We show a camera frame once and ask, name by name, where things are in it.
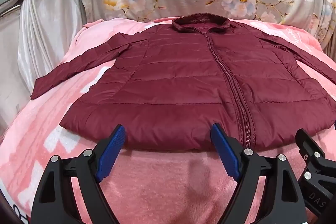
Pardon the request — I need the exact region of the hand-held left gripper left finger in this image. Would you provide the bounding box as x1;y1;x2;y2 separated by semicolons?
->
31;124;126;224

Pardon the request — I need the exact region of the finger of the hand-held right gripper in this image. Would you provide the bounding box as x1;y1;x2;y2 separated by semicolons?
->
295;128;336;224

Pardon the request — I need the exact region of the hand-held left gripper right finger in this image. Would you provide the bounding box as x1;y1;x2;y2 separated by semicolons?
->
210;123;308;224

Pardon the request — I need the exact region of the maroon puffer jacket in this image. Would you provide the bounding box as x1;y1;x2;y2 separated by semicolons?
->
31;12;336;152

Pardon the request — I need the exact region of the pink patterned blanket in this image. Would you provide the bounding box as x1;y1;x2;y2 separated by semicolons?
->
0;17;336;224

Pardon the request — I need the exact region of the white satin curtain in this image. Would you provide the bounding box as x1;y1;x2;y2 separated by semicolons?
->
0;0;91;132

